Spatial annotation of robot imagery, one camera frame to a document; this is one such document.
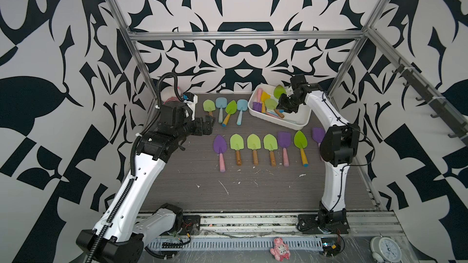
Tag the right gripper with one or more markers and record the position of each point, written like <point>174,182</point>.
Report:
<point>281,104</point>

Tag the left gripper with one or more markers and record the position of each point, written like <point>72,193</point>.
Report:
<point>206,125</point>

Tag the bright green shovel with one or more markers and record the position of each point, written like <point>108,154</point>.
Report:
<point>279,91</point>

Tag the green shovel orange handle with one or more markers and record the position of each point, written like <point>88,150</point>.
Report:
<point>209,107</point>

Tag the purple round shovel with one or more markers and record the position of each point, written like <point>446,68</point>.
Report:
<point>220,146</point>

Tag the light blue round shovel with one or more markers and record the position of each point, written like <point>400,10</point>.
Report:
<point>221,104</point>

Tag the purple pointed shovel pink handle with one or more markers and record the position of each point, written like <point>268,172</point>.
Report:
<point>318,134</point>

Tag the light blue toy shovel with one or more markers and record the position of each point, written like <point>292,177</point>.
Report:
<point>242,106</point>

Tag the purple square shovel pink handle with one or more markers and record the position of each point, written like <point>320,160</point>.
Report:
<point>284,141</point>

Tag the green pointed shovel yellow handle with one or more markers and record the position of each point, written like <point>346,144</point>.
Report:
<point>301,143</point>

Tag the light green shovel wooden handle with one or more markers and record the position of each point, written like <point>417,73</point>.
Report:
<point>270,143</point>

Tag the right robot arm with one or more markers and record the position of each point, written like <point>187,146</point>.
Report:
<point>337,149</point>

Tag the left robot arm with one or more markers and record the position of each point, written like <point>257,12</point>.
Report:
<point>117,237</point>

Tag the white storage box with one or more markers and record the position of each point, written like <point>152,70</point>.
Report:
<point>294,121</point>

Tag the pink white plush doll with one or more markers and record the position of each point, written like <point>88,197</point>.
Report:
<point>168,95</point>

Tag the pink bear toy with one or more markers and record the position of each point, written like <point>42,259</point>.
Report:
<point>280,250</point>

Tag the green circuit board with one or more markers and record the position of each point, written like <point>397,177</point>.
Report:
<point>331,248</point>

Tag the white alarm clock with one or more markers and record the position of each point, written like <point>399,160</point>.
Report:
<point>385,250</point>

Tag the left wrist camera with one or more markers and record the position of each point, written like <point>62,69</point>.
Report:
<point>191,100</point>

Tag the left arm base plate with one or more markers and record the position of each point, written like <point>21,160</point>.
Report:
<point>187,224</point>

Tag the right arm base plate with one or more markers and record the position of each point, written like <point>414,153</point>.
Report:
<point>309,224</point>

